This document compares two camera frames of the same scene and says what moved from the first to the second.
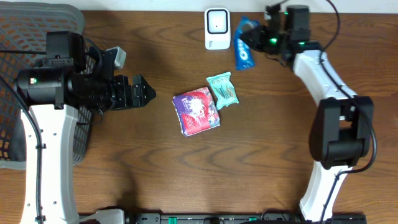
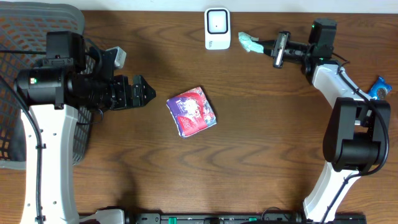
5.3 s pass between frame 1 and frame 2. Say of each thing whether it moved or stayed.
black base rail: stayed
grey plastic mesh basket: stayed
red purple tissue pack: moved
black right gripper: moved
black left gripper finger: stayed
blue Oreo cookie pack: moved
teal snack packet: moved
